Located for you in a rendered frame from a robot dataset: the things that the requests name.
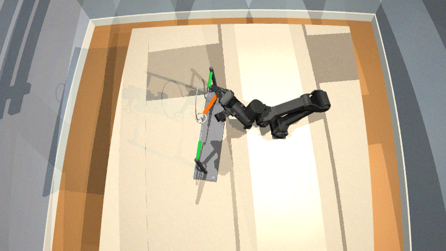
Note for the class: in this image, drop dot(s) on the orange handle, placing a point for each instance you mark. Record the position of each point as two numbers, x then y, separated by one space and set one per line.
207 108

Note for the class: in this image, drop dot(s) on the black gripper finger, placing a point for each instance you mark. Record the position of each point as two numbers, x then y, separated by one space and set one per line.
221 92

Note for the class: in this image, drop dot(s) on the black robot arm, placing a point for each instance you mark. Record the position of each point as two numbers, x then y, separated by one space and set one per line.
294 110

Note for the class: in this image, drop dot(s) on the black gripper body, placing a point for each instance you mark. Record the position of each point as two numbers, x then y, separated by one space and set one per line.
229 100

